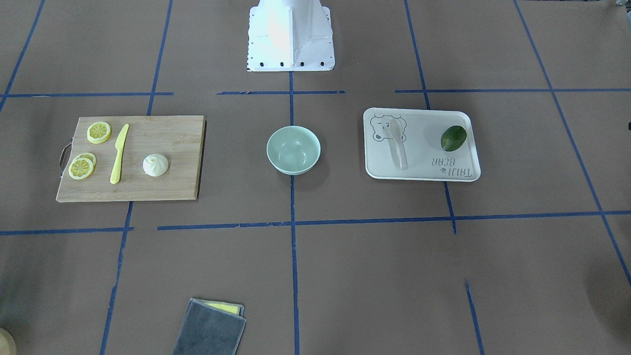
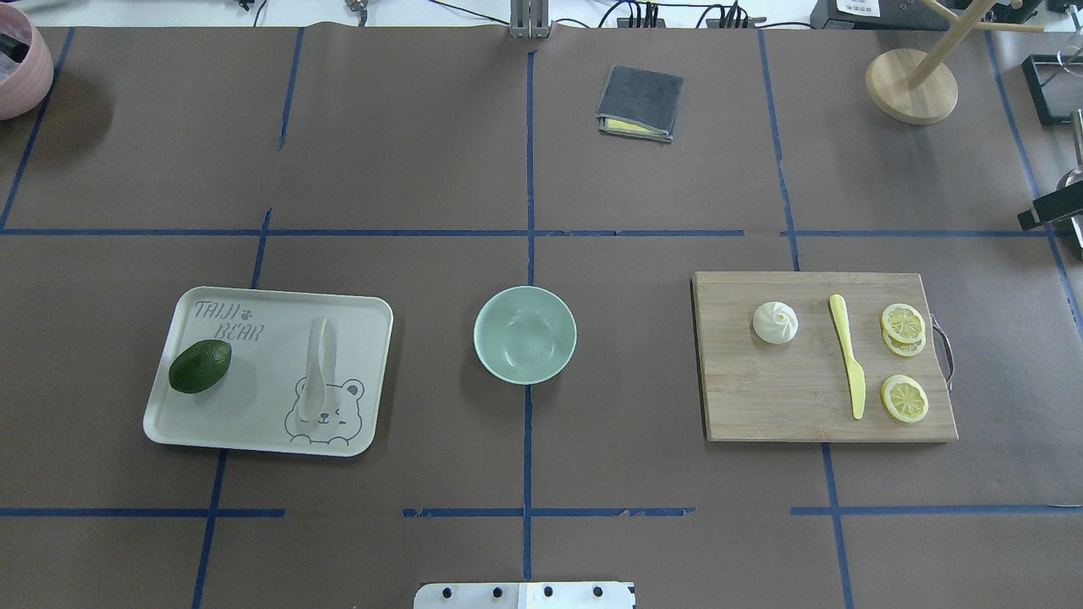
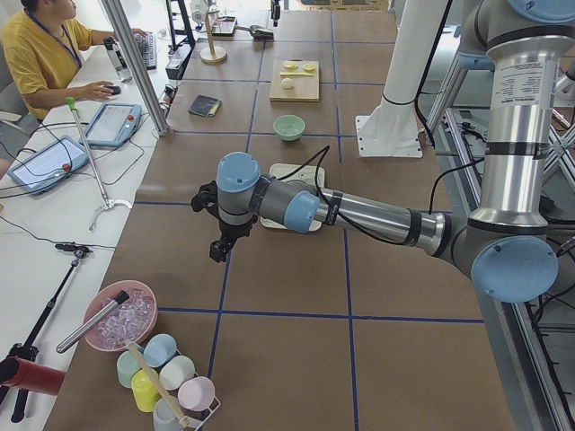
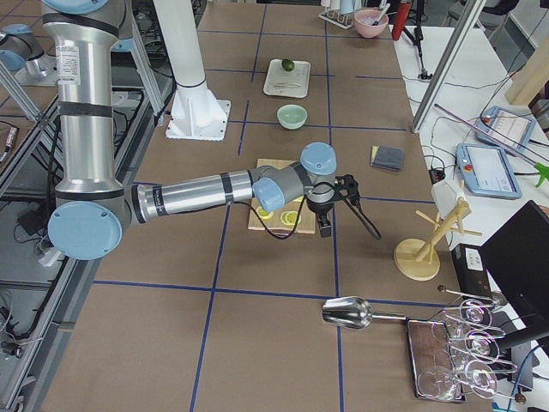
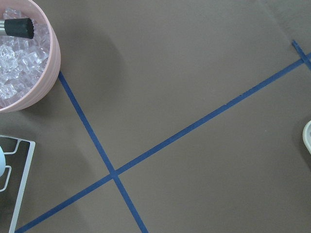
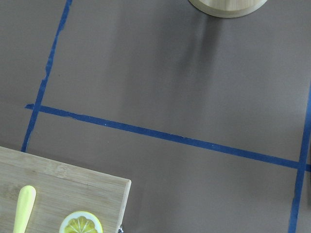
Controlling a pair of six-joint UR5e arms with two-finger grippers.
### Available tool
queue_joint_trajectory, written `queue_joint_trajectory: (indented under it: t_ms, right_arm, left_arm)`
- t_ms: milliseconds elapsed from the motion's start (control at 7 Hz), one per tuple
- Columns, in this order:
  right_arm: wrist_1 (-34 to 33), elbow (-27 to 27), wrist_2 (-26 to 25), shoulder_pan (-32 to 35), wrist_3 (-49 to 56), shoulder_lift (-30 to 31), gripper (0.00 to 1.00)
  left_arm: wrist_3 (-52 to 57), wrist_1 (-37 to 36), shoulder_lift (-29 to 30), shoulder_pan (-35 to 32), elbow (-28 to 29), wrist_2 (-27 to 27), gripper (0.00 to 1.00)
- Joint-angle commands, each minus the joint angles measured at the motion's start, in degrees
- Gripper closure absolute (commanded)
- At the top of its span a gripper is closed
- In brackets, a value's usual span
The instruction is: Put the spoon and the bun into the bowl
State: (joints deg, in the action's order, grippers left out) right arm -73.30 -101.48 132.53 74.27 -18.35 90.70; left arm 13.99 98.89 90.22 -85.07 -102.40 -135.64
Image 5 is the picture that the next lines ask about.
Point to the pink bowl of ice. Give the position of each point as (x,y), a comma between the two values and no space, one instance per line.
(52,68)

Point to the cream bear tray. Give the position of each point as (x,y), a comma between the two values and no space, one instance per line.
(306,135)

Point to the light blue cup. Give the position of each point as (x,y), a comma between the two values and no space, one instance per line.
(2,162)

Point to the steel scoop black tip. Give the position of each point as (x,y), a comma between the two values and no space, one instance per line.
(21,27)

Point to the white wire cup rack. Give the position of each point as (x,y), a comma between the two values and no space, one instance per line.
(18,155)

